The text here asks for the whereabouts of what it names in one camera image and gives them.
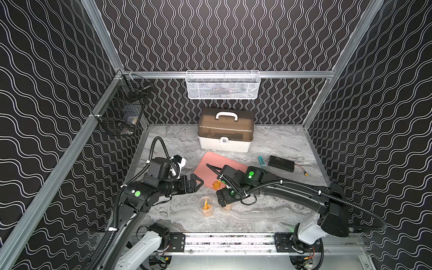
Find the pink plastic tray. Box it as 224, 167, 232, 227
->
193, 152, 247, 191

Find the black battery pack with cable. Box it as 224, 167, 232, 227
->
268, 155, 308, 177

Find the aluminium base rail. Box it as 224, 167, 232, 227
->
164, 232, 366, 256

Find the white wire wall basket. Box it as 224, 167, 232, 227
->
185, 70, 261, 100

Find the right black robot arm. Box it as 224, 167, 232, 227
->
206, 164, 388, 246

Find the orange swirl cookie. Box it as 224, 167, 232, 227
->
212, 181, 221, 190

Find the black wire wall basket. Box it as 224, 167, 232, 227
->
96, 73, 154, 137

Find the clear cookie jar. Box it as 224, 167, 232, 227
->
199, 196, 214, 217
221, 204, 232, 213

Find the brown white storage box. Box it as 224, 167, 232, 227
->
198, 108, 255, 153

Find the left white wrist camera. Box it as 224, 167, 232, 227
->
170, 155, 186, 179

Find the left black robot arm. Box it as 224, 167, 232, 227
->
84, 136, 204, 270

